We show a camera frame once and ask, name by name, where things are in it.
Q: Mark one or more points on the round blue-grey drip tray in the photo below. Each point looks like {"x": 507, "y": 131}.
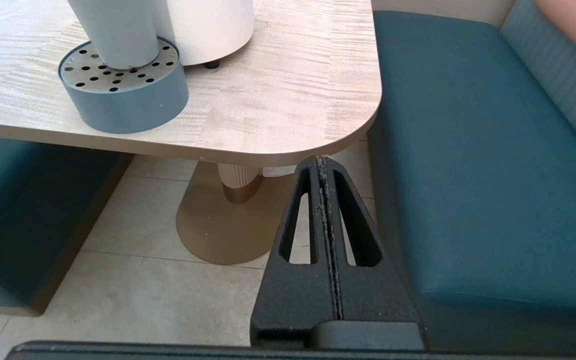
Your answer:
{"x": 128, "y": 105}

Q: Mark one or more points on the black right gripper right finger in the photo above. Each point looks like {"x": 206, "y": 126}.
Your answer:
{"x": 373, "y": 295}

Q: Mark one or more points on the large clear water dispenser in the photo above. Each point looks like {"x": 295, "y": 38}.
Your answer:
{"x": 208, "y": 30}

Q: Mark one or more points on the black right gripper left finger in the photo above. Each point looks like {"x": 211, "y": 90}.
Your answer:
{"x": 293, "y": 295}

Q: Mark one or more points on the brass table pedestal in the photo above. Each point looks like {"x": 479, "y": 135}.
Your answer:
{"x": 218, "y": 225}

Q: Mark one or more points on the grey plastic cup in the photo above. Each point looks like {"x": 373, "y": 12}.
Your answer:
{"x": 118, "y": 35}

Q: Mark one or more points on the teal upholstered bench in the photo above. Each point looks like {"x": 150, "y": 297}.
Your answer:
{"x": 28, "y": 210}
{"x": 493, "y": 175}

